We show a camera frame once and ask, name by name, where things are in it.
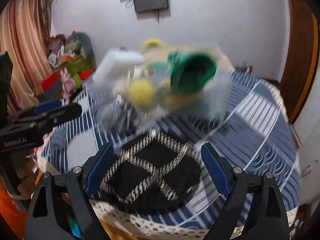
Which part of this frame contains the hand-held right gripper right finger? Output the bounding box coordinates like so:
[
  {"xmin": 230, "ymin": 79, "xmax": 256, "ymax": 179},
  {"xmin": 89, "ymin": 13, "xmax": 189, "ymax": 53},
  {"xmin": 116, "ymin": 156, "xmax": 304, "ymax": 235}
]
[{"xmin": 200, "ymin": 142, "xmax": 288, "ymax": 240}]

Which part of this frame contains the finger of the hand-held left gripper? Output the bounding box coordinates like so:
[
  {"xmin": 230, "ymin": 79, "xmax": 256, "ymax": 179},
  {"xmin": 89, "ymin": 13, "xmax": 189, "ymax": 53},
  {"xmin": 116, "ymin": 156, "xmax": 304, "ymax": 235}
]
[
  {"xmin": 14, "ymin": 102, "xmax": 83, "ymax": 133},
  {"xmin": 7, "ymin": 99, "xmax": 66, "ymax": 121}
]

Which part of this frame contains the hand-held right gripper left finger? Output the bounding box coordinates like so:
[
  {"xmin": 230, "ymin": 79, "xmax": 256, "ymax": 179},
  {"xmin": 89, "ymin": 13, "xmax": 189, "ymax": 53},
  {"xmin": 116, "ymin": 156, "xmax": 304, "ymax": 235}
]
[{"xmin": 25, "ymin": 142, "xmax": 115, "ymax": 240}]

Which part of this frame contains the black diamond-pattern cushion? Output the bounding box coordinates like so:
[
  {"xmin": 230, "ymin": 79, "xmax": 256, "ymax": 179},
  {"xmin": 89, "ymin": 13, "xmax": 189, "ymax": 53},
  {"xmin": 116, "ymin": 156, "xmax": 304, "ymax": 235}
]
[{"xmin": 99, "ymin": 130, "xmax": 203, "ymax": 214}]

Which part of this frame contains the clear plastic storage box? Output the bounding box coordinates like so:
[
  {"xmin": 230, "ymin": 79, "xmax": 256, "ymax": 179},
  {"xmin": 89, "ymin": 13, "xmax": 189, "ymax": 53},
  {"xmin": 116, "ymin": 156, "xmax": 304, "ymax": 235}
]
[{"xmin": 84, "ymin": 44, "xmax": 234, "ymax": 132}]

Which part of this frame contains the yellow soft ball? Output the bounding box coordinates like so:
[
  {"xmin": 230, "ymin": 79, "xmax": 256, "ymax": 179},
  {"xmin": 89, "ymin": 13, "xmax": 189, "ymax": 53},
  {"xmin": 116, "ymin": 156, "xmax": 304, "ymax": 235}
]
[{"xmin": 128, "ymin": 78, "xmax": 156, "ymax": 107}]

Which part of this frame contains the person's left hand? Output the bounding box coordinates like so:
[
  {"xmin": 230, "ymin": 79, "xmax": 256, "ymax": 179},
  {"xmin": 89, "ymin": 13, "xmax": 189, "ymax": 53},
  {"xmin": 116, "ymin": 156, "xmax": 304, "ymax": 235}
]
[{"xmin": 15, "ymin": 158, "xmax": 40, "ymax": 197}]

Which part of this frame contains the red box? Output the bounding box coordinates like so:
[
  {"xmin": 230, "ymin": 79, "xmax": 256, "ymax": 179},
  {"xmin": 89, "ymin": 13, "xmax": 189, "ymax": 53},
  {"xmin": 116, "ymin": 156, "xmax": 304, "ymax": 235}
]
[{"xmin": 33, "ymin": 72, "xmax": 62, "ymax": 93}]

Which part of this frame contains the pink bunny plush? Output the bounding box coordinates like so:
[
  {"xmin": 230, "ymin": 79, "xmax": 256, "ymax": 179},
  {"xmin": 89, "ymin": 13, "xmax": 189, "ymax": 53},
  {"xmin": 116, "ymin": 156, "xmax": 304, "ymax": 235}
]
[{"xmin": 59, "ymin": 68, "xmax": 77, "ymax": 99}]

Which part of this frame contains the blue striped bedsheet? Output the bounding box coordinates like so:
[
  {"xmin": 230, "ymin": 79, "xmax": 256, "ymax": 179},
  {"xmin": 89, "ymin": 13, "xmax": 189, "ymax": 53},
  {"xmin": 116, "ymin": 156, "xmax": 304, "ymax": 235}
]
[{"xmin": 44, "ymin": 69, "xmax": 301, "ymax": 230}]

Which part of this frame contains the pink striped curtain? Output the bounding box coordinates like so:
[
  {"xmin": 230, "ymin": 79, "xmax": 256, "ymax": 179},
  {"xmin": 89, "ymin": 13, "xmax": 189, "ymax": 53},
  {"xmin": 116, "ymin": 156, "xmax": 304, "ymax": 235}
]
[{"xmin": 0, "ymin": 0, "xmax": 58, "ymax": 117}]

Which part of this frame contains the white plastic bottle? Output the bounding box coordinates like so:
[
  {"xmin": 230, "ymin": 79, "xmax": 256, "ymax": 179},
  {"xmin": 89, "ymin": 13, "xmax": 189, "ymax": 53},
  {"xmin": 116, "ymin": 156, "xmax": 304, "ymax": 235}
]
[{"xmin": 93, "ymin": 50, "xmax": 145, "ymax": 88}]

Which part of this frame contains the white crochet lace cloth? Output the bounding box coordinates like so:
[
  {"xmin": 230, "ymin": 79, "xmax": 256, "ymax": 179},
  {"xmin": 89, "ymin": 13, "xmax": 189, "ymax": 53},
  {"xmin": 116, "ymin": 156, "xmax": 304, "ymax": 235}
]
[{"xmin": 36, "ymin": 127, "xmax": 302, "ymax": 240}]

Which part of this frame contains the yellow sponge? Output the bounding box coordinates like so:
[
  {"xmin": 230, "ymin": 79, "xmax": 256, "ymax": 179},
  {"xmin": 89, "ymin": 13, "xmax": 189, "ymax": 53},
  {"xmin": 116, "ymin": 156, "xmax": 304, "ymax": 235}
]
[{"xmin": 164, "ymin": 92, "xmax": 203, "ymax": 111}]

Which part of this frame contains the orange cloth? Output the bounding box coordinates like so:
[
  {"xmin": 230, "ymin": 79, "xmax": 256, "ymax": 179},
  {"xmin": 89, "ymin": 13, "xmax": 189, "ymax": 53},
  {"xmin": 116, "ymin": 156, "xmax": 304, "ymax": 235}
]
[{"xmin": 0, "ymin": 170, "xmax": 40, "ymax": 239}]

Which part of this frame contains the green cup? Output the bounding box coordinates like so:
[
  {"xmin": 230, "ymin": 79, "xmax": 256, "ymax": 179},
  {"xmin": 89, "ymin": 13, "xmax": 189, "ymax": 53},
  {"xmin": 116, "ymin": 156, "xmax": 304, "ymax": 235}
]
[{"xmin": 167, "ymin": 51, "xmax": 218, "ymax": 93}]

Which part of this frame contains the yellow round cap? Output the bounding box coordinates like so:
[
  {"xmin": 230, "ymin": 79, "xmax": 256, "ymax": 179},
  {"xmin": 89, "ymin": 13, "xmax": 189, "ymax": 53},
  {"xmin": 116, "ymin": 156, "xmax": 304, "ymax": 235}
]
[{"xmin": 143, "ymin": 38, "xmax": 165, "ymax": 51}]

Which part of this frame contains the brown wooden door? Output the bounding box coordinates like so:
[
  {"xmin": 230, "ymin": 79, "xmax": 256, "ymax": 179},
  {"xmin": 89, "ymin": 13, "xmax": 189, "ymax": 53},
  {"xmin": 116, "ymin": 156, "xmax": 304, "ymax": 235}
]
[{"xmin": 279, "ymin": 0, "xmax": 320, "ymax": 125}]

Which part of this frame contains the dark wall-mounted box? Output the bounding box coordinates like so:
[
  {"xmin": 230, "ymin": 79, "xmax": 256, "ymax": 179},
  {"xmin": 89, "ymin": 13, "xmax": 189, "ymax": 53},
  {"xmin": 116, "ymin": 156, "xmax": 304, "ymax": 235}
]
[{"xmin": 132, "ymin": 0, "xmax": 171, "ymax": 14}]

